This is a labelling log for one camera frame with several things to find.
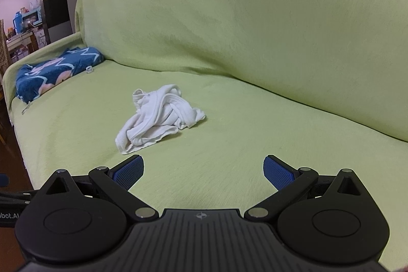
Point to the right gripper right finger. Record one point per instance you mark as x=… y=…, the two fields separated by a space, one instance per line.
x=322 y=218

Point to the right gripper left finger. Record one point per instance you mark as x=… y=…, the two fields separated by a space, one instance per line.
x=82 y=218

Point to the white tank top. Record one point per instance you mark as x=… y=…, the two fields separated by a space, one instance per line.
x=159 y=113

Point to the blue patterned storage bag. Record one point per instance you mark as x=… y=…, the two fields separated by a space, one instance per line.
x=33 y=80

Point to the green covered sofa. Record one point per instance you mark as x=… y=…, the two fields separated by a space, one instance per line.
x=318 y=83

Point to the white side table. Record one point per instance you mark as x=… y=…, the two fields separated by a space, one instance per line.
x=22 y=45

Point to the black refrigerator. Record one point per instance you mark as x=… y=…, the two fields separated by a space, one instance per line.
x=56 y=20

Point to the light blue microwave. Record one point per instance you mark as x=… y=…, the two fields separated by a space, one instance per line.
x=32 y=18

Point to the blue thermos jug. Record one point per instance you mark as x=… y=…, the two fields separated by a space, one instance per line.
x=18 y=23

